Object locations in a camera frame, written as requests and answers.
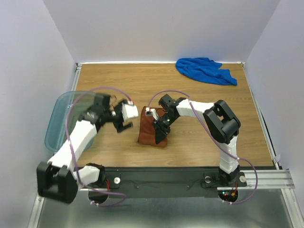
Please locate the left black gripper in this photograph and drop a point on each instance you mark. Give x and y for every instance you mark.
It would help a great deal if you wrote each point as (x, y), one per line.
(119, 126)

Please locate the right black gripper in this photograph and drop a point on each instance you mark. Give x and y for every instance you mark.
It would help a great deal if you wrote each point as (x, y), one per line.
(161, 131)

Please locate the brown towel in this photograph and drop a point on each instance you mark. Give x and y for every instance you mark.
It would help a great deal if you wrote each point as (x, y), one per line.
(147, 131)

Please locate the blue towel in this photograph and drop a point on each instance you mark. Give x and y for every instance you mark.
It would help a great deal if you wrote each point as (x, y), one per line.
(205, 70)

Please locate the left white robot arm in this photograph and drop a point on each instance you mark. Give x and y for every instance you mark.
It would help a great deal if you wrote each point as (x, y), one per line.
(60, 178)

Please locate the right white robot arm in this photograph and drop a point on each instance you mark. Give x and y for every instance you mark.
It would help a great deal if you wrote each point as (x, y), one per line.
(217, 118)

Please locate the teal plastic bin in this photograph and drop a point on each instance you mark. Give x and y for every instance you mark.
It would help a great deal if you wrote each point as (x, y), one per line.
(72, 103)

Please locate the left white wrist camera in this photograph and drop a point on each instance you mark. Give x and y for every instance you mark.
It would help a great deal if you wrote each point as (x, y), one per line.
(129, 111)

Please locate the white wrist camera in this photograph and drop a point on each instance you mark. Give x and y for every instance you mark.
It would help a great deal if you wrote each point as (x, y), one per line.
(129, 111)
(151, 112)

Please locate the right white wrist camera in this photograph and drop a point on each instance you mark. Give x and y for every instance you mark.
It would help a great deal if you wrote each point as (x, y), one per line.
(151, 112)

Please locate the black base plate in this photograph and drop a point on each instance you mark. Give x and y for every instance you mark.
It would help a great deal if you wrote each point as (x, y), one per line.
(169, 182)

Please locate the aluminium frame rail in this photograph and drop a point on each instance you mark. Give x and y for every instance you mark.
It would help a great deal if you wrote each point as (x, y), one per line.
(261, 179)

